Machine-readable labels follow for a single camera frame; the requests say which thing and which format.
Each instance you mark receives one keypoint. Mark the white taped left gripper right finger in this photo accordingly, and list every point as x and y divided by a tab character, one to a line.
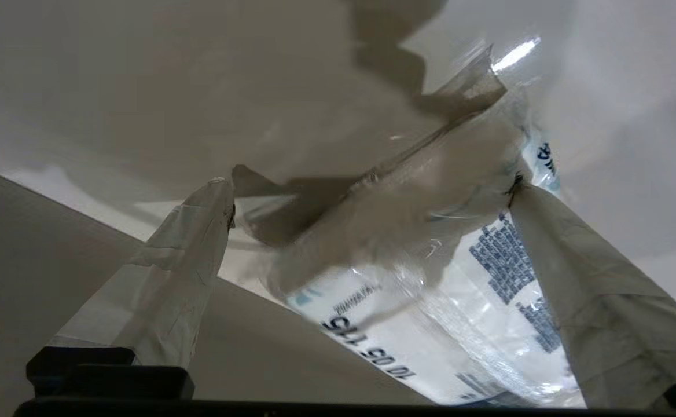
616	313

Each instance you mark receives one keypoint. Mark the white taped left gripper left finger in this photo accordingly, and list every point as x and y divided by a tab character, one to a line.
170	278

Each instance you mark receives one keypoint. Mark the white tissue pack blue print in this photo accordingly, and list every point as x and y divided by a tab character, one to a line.
407	243

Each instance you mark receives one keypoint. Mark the open grey drawer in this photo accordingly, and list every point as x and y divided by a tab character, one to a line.
83	87

